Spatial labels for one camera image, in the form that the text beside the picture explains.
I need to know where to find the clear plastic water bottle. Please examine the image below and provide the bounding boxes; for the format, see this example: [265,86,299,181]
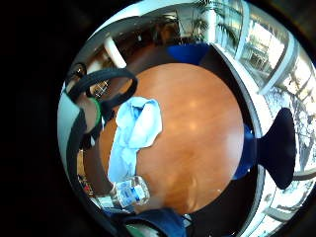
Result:
[97,175,152,209]

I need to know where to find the white pillar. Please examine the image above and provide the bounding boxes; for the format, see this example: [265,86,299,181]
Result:
[103,35,128,69]

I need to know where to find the light blue cloth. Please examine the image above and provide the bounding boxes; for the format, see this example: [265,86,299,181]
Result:
[107,96,164,184]

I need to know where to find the black chair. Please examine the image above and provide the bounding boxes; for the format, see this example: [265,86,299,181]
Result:
[256,107,297,192]

